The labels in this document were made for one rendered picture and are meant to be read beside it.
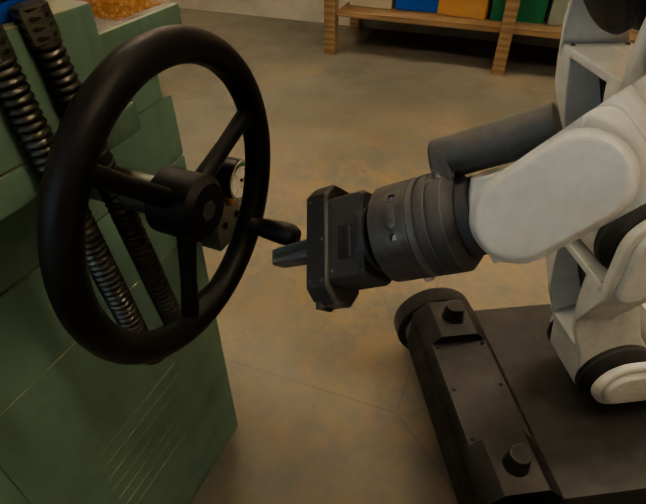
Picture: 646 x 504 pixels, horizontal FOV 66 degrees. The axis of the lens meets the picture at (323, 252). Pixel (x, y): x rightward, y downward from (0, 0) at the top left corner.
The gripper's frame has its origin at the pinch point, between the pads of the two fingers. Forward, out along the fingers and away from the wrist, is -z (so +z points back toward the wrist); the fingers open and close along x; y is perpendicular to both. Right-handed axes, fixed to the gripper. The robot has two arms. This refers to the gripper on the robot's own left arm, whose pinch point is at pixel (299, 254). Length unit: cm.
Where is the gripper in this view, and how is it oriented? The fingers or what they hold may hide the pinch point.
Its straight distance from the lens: 51.9
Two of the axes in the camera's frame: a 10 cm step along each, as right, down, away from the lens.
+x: -0.1, -9.6, 2.7
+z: 8.0, -1.7, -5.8
